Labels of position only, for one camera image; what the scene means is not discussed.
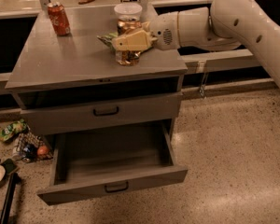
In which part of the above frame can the closed grey top drawer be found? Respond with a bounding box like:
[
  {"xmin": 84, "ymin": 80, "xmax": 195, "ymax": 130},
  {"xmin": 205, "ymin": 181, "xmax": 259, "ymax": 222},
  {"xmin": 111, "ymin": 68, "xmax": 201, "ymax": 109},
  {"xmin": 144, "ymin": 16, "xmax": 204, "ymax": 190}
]
[{"xmin": 21, "ymin": 92, "xmax": 181, "ymax": 135}]

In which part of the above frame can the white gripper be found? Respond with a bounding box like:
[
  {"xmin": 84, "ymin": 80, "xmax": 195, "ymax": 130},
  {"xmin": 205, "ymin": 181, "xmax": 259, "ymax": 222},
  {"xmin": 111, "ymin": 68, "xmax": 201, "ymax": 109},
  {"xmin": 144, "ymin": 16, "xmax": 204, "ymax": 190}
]
[{"xmin": 112, "ymin": 12, "xmax": 179, "ymax": 51}]

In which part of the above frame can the green sponge on floor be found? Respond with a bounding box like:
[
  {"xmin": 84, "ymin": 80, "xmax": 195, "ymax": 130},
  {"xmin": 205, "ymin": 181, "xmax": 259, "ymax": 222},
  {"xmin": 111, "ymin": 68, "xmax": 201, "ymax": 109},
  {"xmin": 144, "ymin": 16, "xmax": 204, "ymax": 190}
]
[{"xmin": 1, "ymin": 159, "xmax": 19, "ymax": 175}]

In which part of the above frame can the white bowl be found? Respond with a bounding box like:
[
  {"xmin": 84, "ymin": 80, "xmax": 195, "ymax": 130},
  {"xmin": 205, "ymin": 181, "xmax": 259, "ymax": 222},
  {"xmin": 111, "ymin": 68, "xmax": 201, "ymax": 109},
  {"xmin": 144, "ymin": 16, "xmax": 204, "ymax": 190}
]
[{"xmin": 114, "ymin": 2, "xmax": 142, "ymax": 20}]

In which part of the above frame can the grey drawer cabinet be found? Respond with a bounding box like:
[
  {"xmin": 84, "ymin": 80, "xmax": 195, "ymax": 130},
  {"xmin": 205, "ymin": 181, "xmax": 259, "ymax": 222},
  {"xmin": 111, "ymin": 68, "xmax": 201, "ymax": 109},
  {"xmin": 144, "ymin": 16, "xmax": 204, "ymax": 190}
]
[{"xmin": 6, "ymin": 6, "xmax": 187, "ymax": 145}]

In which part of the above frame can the wire basket on floor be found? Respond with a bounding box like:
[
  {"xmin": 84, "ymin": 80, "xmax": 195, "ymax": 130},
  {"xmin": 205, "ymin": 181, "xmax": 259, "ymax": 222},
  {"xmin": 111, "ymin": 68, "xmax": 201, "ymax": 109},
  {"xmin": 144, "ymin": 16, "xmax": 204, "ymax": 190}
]
[{"xmin": 12, "ymin": 133, "xmax": 53, "ymax": 163}]

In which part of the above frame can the orange gold soda can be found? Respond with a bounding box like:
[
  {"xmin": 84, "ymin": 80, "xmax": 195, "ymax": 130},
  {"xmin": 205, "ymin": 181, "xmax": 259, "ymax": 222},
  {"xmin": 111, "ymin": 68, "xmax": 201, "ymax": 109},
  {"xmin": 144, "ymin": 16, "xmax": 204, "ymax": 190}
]
[{"xmin": 116, "ymin": 17, "xmax": 141, "ymax": 66}]

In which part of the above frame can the black stand on floor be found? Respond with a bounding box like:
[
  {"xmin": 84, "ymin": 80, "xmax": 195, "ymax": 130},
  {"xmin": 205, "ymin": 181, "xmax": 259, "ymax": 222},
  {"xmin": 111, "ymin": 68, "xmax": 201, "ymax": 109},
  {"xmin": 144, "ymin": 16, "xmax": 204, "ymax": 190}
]
[{"xmin": 0, "ymin": 173, "xmax": 21, "ymax": 224}]

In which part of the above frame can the red soda can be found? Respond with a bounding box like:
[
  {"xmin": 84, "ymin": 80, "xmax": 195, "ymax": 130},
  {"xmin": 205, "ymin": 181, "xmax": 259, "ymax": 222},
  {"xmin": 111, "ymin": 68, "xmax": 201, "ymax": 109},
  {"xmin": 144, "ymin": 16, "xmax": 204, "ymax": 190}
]
[{"xmin": 47, "ymin": 2, "xmax": 70, "ymax": 36}]

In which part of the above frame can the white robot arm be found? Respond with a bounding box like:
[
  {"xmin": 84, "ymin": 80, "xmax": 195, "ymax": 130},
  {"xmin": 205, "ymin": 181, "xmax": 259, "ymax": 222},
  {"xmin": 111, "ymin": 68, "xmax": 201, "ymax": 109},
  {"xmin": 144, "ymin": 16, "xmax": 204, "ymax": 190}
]
[{"xmin": 112, "ymin": 0, "xmax": 280, "ymax": 89}]

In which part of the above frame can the open grey middle drawer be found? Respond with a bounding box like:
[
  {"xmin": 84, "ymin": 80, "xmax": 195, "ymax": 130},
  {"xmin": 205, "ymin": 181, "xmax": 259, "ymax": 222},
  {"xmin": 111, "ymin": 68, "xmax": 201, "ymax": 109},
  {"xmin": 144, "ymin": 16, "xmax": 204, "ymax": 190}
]
[{"xmin": 37, "ymin": 121, "xmax": 188, "ymax": 205}]

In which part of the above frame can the blue can in basket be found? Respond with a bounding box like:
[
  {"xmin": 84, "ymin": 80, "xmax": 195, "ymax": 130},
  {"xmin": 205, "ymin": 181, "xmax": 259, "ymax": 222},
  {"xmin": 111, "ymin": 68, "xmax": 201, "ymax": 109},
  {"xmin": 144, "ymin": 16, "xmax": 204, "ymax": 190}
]
[{"xmin": 21, "ymin": 144, "xmax": 37, "ymax": 163}]

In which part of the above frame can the green chip bag on floor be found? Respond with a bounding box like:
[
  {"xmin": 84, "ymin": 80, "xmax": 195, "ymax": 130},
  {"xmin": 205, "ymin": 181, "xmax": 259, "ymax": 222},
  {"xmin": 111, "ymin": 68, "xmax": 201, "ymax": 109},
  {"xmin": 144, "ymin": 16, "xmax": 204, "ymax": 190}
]
[{"xmin": 0, "ymin": 119, "xmax": 28, "ymax": 142}]

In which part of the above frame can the orange fruit in basket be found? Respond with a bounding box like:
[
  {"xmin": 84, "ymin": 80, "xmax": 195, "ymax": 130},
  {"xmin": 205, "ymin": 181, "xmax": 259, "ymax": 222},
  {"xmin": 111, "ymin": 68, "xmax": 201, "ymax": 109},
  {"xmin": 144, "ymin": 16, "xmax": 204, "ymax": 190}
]
[{"xmin": 37, "ymin": 146, "xmax": 49, "ymax": 160}]

